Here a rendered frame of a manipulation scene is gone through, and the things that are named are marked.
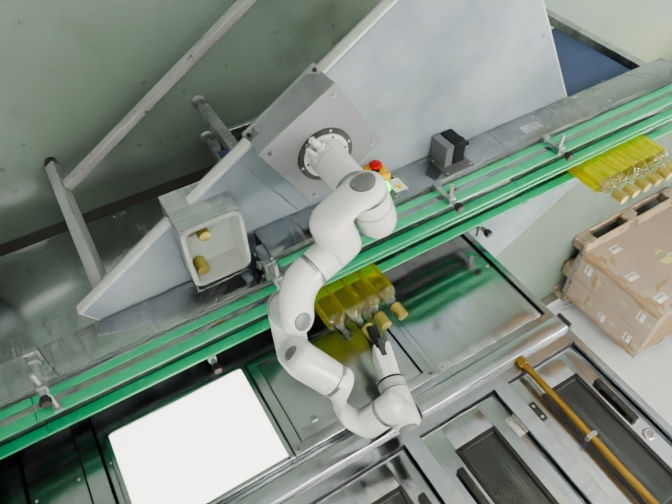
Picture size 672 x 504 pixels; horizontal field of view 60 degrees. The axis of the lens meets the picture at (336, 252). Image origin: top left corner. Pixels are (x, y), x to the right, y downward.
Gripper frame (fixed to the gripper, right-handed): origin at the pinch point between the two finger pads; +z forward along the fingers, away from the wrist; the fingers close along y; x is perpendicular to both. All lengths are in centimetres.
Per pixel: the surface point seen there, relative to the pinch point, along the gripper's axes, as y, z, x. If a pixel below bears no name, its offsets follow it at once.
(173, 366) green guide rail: -4, 9, 56
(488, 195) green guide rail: 4, 38, -53
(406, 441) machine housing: -16.1, -25.5, -1.5
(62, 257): -15, 74, 93
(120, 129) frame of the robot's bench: 25, 86, 59
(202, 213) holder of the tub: 33, 29, 38
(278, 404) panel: -12.7, -6.1, 30.1
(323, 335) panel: -13.8, 13.1, 11.8
